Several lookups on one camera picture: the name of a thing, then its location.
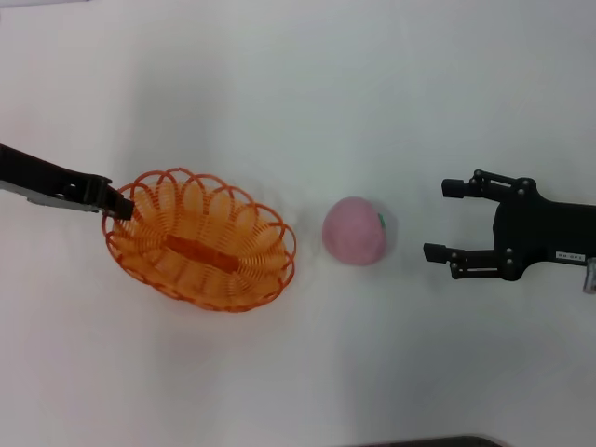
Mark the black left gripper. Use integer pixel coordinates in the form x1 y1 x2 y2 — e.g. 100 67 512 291
0 142 136 222

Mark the dark robot torso edge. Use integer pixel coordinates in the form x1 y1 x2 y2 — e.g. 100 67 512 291
360 435 507 447

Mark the pink plush peach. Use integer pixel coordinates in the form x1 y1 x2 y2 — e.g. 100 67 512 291
321 196 390 267

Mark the orange woven plastic basket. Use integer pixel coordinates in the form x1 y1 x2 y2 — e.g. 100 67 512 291
102 167 298 314

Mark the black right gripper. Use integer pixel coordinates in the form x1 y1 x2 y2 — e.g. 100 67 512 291
422 169 596 283

